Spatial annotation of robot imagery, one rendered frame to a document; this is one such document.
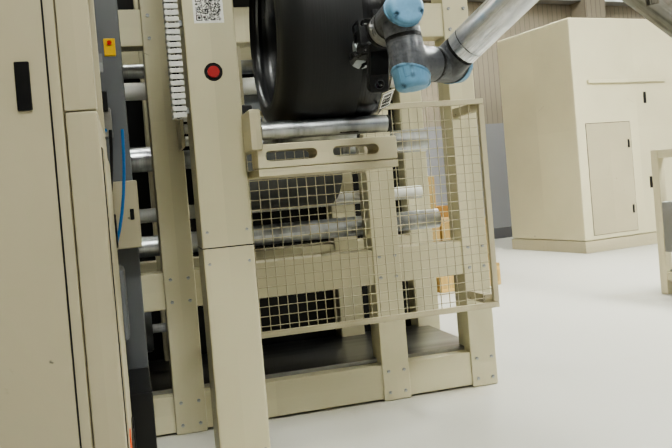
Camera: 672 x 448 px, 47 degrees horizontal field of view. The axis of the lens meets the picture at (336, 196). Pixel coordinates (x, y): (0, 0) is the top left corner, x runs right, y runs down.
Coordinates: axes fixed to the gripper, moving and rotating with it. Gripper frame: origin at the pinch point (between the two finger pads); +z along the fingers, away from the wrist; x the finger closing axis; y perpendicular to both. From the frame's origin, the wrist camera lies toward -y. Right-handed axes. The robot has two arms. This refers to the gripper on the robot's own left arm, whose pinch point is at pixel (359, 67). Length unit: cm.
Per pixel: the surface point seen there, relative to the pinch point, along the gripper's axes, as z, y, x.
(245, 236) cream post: 22, -36, 28
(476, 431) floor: 43, -98, -36
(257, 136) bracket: 7.7, -13.7, 25.1
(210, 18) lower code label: 15.1, 18.6, 32.4
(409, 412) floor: 71, -95, -25
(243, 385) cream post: 27, -73, 32
